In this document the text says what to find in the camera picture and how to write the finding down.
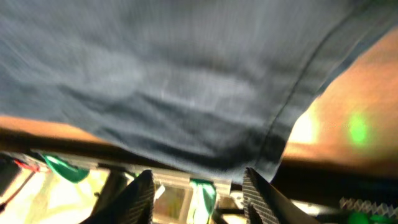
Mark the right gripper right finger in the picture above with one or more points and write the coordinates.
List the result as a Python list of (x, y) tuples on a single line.
[(263, 204)]

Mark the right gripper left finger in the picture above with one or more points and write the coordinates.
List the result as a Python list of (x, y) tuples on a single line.
[(134, 205)]

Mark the navy shorts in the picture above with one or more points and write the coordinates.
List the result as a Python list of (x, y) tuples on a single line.
[(209, 87)]

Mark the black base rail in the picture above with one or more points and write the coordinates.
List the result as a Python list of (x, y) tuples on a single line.
[(49, 181)]

